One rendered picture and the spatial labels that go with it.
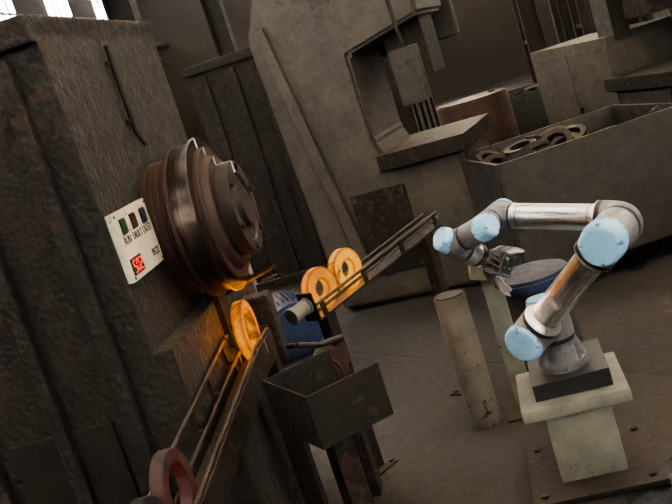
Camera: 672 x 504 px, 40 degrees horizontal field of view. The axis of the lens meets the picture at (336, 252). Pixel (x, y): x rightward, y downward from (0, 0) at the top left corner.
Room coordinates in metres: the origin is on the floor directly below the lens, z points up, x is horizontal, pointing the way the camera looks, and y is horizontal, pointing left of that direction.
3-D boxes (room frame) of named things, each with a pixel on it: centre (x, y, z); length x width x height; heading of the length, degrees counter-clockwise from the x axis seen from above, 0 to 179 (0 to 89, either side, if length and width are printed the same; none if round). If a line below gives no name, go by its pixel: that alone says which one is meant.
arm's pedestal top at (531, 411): (2.72, -0.56, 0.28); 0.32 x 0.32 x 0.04; 79
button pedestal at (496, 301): (3.32, -0.51, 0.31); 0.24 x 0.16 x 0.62; 171
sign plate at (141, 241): (2.46, 0.49, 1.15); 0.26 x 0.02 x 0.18; 171
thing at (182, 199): (2.77, 0.33, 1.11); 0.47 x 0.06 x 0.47; 171
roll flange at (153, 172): (2.79, 0.41, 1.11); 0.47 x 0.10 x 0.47; 171
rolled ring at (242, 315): (2.77, 0.33, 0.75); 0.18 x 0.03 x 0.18; 171
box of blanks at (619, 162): (4.98, -1.34, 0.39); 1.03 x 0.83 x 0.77; 96
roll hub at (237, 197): (2.76, 0.23, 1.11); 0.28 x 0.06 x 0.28; 171
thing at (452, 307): (3.31, -0.34, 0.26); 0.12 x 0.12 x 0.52
